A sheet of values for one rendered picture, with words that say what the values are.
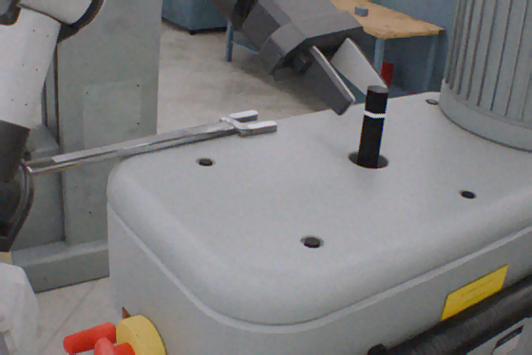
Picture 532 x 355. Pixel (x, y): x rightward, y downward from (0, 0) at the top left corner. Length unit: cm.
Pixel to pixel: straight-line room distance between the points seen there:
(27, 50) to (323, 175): 44
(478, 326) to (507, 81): 26
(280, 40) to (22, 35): 40
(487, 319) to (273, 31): 31
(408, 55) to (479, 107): 560
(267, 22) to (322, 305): 27
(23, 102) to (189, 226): 43
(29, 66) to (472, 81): 53
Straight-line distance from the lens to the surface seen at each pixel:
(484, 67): 73
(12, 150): 89
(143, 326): 57
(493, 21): 72
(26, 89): 89
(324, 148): 65
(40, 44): 90
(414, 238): 53
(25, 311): 90
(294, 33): 60
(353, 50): 65
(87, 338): 69
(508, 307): 64
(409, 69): 634
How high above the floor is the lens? 215
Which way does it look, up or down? 26 degrees down
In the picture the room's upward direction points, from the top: 5 degrees clockwise
